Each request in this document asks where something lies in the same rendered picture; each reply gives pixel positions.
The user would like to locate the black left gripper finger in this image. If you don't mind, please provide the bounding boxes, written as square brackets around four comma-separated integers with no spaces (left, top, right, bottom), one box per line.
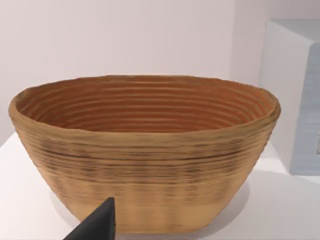
[61,196,116,240]

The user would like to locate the brown woven basket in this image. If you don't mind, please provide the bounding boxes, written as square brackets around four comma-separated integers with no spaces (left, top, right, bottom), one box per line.
[7,74,282,235]

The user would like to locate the pale blue box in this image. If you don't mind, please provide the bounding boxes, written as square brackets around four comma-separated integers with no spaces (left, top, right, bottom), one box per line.
[257,19,320,177]

